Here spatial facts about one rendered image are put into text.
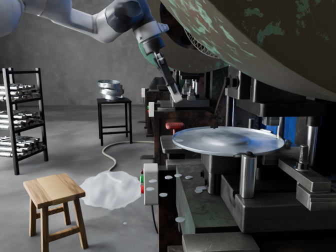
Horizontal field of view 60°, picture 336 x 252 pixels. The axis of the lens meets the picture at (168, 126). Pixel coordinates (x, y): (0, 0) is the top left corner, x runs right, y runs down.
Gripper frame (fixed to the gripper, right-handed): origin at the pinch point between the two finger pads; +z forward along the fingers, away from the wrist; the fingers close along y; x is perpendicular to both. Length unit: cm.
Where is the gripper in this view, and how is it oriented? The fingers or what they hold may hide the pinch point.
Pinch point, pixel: (174, 92)
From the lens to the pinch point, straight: 107.9
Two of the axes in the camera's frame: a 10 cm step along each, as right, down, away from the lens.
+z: 4.2, 8.8, 2.2
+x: 9.0, -4.3, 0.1
